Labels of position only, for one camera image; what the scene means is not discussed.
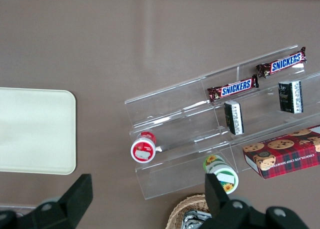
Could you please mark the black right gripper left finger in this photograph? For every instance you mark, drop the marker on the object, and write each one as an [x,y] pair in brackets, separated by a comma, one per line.
[62,211]

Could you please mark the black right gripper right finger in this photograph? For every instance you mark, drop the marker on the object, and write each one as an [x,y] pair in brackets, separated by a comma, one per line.
[235,214]

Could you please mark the aluminium foil tray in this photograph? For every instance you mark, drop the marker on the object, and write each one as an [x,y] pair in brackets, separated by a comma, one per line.
[197,219]

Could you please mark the light oval wicker basket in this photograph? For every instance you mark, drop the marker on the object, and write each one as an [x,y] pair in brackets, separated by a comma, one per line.
[182,206]

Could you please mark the beige plastic serving tray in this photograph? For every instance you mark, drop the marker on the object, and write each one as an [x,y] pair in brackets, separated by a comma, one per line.
[35,131]

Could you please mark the green sunflower yogurt cup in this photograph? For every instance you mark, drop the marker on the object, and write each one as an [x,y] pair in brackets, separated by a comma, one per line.
[228,180]

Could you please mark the red tartan cookie box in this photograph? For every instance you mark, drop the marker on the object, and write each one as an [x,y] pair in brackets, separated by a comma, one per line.
[282,154]

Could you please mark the black chocolate box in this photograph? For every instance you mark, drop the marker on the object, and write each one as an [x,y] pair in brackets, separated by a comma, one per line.
[233,117]
[290,96]

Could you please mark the clear acrylic stepped shelf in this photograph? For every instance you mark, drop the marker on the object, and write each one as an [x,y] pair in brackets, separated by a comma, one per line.
[175,129]
[265,119]

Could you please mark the red strawberry yogurt cup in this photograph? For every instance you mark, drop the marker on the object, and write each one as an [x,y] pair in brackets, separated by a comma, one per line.
[143,151]

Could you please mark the brown Snickers bar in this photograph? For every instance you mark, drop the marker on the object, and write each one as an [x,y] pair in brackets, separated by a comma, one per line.
[285,62]
[235,89]

